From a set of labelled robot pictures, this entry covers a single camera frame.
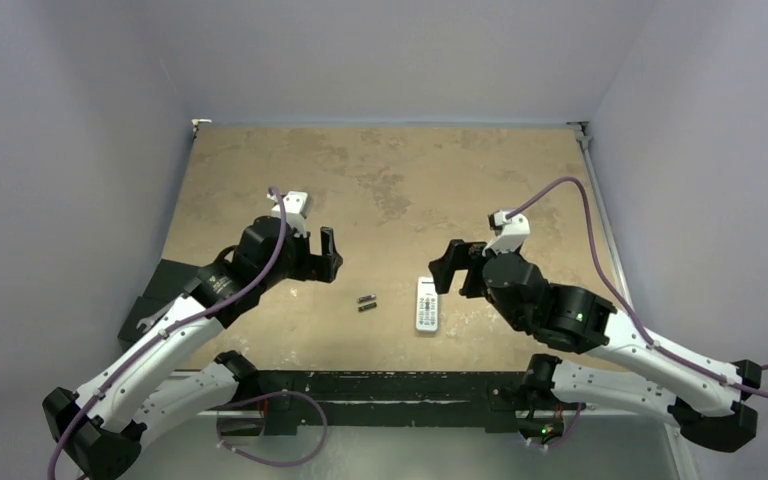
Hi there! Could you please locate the green black AAA battery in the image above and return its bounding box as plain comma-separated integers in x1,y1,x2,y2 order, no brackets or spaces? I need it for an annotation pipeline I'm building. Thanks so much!
357,302,378,312

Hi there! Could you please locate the silver open-end wrench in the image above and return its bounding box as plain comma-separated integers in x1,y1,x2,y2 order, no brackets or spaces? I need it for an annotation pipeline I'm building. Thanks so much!
136,311,165,334

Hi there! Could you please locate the black foam block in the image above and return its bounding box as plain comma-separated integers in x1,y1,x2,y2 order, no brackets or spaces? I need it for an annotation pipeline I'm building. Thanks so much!
117,259,200,351

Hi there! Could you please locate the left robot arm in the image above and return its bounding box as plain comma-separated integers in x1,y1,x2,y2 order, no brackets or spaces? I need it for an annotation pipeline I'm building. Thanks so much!
42,215,343,479

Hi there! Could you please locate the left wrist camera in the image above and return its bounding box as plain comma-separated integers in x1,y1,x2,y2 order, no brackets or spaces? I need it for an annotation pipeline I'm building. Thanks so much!
267,191,313,238

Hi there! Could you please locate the white remote control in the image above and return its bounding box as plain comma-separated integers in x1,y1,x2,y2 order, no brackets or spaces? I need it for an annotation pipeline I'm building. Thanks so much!
415,276,440,334

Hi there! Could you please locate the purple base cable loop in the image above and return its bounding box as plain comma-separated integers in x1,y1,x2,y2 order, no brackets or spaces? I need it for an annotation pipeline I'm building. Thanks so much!
215,389,330,469

